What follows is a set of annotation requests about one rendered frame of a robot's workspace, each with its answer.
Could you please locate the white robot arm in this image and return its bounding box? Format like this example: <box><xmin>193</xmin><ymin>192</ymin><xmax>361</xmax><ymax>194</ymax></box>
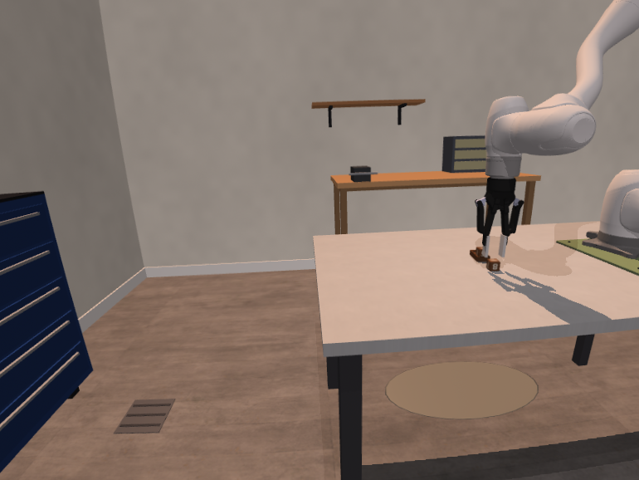
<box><xmin>485</xmin><ymin>0</ymin><xmax>639</xmax><ymax>259</ymax></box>

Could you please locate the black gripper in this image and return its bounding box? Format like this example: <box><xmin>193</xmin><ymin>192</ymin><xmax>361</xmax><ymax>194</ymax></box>
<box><xmin>475</xmin><ymin>177</ymin><xmax>524</xmax><ymax>257</ymax></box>

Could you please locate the brown rectangular tray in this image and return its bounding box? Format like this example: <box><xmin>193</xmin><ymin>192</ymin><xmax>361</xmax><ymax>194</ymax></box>
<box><xmin>470</xmin><ymin>250</ymin><xmax>490</xmax><ymax>262</ymax></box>

